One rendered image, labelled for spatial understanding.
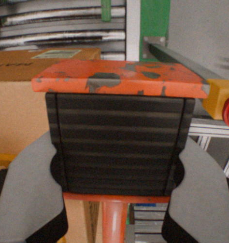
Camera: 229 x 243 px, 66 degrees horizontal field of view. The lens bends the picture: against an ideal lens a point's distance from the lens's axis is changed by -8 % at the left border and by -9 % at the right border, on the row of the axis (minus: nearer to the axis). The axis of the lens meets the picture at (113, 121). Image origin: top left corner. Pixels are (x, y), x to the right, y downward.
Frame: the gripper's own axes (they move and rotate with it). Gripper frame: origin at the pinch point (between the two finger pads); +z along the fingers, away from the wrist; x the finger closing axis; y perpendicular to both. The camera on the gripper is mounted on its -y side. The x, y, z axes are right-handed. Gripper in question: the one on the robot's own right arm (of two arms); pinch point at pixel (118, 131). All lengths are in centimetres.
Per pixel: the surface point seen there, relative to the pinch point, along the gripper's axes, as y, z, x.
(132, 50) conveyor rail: 2, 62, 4
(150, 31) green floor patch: -4, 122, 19
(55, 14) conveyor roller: -11, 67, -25
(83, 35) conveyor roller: -3, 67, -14
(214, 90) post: 4.1, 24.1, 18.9
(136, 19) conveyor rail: -9, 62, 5
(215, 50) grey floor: 4, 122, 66
